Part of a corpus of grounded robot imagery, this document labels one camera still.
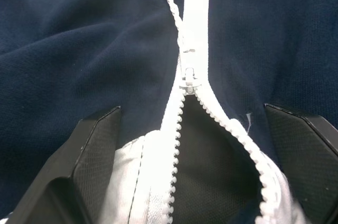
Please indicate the white zipper slider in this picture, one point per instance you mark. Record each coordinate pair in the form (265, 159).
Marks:
(189, 80)

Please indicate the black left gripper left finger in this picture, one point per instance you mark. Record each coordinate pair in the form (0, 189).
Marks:
(87, 171)

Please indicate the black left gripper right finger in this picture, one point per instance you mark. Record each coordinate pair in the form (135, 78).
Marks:
(309, 160)

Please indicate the navy blue zip jacket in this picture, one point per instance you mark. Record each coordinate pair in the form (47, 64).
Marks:
(79, 63)

